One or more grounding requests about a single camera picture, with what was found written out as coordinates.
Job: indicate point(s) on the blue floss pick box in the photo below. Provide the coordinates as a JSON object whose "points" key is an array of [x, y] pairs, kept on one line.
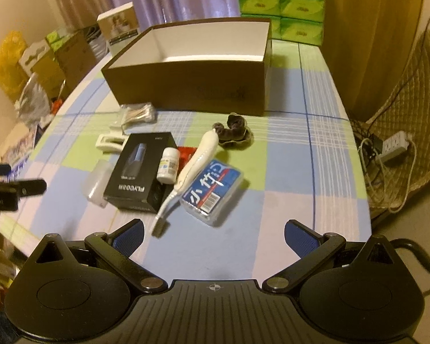
{"points": [[209, 193]]}

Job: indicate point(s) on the white product box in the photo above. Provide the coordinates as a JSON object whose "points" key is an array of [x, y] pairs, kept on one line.
{"points": [[119, 26]]}

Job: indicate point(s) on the white electric toothbrush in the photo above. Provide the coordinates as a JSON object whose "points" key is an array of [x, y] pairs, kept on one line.
{"points": [[202, 156]]}

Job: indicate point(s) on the white power strip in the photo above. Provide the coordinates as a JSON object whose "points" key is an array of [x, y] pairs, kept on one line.
{"points": [[393, 147]]}

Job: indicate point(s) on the white pill bottle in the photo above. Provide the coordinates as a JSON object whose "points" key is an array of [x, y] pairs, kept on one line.
{"points": [[169, 166]]}

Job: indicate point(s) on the green tissue pack stack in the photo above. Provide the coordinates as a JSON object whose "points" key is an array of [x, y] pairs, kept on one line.
{"points": [[300, 21]]}

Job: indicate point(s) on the yellow plastic bag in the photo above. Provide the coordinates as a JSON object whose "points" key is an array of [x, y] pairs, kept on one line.
{"points": [[12, 77]]}

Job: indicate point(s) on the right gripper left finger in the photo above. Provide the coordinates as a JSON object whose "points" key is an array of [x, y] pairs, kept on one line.
{"points": [[114, 251]]}

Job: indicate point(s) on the black shaver box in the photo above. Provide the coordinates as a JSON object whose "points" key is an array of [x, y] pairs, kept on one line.
{"points": [[133, 184]]}

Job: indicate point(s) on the brown cardboard boxes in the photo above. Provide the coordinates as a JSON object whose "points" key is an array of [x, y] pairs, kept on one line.
{"points": [[61, 60]]}

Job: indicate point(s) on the red foil packet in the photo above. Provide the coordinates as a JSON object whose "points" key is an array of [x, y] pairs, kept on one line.
{"points": [[186, 154]]}

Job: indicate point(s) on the brown cardboard storage box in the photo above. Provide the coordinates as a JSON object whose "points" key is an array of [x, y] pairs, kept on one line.
{"points": [[218, 65]]}

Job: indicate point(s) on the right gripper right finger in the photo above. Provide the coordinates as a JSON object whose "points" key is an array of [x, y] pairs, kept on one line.
{"points": [[315, 250]]}

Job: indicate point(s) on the clear plastic cup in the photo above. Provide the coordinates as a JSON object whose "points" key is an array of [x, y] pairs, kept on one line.
{"points": [[94, 186]]}

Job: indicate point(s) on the bag of cotton swabs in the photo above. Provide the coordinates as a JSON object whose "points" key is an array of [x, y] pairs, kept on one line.
{"points": [[133, 114]]}

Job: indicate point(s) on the dark brown hair scrunchie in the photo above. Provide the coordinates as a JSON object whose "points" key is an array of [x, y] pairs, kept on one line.
{"points": [[235, 133]]}

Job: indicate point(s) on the plaid tablecloth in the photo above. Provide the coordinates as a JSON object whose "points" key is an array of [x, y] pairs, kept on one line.
{"points": [[302, 164]]}

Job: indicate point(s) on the quilted tan chair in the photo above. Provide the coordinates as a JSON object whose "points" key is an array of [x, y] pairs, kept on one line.
{"points": [[407, 110]]}

